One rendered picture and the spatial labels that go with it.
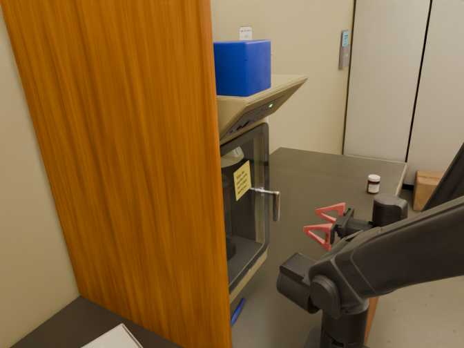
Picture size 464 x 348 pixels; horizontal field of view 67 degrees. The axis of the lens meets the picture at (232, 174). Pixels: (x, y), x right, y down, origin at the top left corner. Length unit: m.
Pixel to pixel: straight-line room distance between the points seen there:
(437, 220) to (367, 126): 3.49
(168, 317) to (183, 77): 0.55
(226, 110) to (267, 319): 0.56
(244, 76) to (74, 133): 0.38
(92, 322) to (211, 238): 0.49
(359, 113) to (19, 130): 3.28
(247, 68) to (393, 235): 0.38
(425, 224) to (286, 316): 0.67
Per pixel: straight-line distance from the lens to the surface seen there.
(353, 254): 0.39
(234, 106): 0.61
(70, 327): 1.05
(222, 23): 0.76
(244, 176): 0.86
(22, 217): 0.99
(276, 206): 0.96
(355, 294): 0.42
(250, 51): 0.63
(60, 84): 0.80
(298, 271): 0.51
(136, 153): 0.68
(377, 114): 3.76
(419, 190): 3.54
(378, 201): 0.85
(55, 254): 1.08
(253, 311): 0.98
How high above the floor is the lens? 1.62
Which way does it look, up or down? 23 degrees down
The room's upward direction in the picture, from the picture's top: 3 degrees counter-clockwise
